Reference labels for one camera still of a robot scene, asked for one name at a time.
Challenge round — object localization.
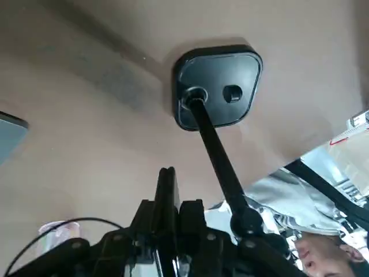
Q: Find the clear plastic pen cup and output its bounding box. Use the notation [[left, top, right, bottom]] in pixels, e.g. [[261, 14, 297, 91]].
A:
[[38, 220, 83, 254]]

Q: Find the crumpled silver plastic sheet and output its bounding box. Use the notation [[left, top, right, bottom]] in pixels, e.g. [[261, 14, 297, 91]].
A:
[[204, 147, 369, 240]]

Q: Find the person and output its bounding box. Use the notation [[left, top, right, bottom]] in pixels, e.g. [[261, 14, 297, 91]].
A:
[[293, 230, 369, 277]]

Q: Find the cardboard box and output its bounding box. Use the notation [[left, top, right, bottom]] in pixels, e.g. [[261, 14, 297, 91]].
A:
[[325, 109, 369, 191]]

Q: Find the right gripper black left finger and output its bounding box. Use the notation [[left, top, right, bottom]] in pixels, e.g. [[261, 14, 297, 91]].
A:
[[0, 199, 162, 277]]

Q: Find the black desktop phone stand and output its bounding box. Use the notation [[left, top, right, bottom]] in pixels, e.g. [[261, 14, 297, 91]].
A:
[[172, 43, 291, 256]]

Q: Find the black metal frame bar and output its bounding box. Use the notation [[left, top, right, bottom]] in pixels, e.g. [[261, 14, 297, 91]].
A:
[[284, 160, 369, 231]]

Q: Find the silver closed laptop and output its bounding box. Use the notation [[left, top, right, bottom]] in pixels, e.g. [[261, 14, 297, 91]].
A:
[[0, 111, 29, 167]]

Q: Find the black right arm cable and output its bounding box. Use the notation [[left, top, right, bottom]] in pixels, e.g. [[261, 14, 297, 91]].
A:
[[4, 218, 125, 277]]

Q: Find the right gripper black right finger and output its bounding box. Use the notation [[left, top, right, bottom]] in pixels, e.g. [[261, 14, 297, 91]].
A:
[[172, 199, 308, 277]]

